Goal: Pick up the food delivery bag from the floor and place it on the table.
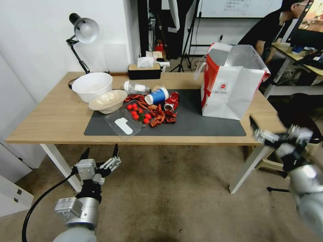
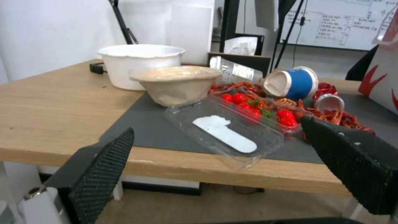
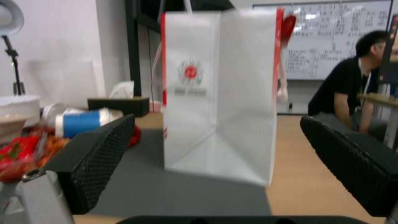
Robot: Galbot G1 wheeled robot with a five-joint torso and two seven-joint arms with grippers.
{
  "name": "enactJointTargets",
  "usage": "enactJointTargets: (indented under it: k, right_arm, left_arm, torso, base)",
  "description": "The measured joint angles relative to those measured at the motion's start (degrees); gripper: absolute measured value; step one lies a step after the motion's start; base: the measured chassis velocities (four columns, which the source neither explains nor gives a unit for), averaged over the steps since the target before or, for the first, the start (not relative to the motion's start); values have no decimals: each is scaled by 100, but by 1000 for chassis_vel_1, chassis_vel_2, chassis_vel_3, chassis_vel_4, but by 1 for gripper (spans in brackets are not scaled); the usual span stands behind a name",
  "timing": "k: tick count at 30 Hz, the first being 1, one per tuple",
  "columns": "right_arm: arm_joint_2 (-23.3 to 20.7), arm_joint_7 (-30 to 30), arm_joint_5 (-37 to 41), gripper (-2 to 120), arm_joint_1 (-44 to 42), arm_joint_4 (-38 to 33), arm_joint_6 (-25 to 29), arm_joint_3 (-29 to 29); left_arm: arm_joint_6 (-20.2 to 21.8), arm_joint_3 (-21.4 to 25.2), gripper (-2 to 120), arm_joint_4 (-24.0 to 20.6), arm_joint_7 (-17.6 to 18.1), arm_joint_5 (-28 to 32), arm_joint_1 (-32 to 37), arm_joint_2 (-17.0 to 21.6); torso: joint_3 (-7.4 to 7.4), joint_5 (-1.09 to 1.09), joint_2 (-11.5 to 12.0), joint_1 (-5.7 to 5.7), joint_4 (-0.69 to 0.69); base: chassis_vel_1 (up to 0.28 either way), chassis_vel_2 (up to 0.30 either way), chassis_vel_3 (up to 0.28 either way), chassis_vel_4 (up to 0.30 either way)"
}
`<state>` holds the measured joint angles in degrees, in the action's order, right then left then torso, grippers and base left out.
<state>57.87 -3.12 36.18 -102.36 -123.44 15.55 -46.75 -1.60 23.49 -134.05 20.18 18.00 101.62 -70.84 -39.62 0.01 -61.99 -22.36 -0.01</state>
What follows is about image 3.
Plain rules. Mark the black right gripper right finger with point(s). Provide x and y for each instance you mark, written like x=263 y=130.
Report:
x=351 y=161

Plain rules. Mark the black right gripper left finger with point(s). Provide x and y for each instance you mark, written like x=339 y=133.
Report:
x=93 y=161

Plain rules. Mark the white food delivery bag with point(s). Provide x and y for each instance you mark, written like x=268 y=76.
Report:
x=217 y=98

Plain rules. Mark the white plastic bag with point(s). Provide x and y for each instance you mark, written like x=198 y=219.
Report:
x=122 y=89

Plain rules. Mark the blue and white cup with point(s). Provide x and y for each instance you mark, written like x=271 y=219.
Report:
x=84 y=122

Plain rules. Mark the black rectangular box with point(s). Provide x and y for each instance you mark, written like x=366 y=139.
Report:
x=118 y=105

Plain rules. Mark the clear plastic cup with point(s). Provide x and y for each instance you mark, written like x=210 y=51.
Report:
x=53 y=112

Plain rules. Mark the red snack packet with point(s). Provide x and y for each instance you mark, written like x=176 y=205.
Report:
x=21 y=156

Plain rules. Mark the person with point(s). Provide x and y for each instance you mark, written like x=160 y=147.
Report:
x=348 y=88

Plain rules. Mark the dark grey table mat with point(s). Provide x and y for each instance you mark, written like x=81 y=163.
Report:
x=174 y=196

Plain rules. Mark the white round container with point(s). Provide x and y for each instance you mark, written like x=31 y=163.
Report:
x=15 y=116

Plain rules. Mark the whiteboard with writing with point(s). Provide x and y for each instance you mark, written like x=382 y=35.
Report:
x=329 y=39

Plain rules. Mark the white desk lamp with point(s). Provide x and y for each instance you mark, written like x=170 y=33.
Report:
x=11 y=42

